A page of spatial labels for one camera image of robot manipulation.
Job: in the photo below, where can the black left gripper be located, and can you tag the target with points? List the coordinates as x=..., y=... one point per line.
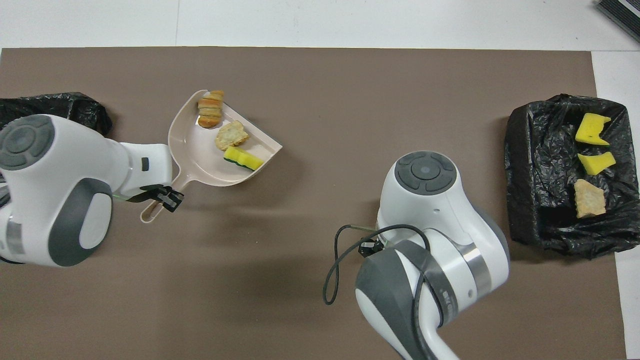
x=147, y=195

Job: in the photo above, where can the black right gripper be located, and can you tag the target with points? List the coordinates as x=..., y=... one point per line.
x=371, y=248

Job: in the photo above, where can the beige plastic dustpan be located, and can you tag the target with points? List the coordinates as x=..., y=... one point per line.
x=200, y=160

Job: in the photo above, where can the yellow sponge with green side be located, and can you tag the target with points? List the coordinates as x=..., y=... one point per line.
x=243, y=158

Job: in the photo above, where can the beige crumbly foam chunk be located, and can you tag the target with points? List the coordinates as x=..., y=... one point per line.
x=231, y=135
x=210, y=109

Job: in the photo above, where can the beige angular foam chunk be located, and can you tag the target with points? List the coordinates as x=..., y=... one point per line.
x=590, y=200

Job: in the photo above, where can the small yellow sponge piece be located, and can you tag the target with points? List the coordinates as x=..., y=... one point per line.
x=596, y=163

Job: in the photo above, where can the large yellow sponge piece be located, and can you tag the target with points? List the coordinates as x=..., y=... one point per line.
x=592, y=129

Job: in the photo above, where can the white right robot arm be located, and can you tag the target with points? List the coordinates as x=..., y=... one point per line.
x=435, y=240

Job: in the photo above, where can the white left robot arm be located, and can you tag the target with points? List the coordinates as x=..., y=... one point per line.
x=65, y=190

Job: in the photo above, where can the black bag lined pink bin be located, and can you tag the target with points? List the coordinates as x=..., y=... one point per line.
x=75, y=107

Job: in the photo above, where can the black bag lined trash bin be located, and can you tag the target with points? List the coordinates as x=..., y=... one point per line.
x=540, y=175

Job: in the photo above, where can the brown table mat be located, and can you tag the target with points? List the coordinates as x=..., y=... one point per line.
x=320, y=75

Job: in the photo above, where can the dark ribbed object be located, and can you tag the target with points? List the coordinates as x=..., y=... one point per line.
x=620, y=14

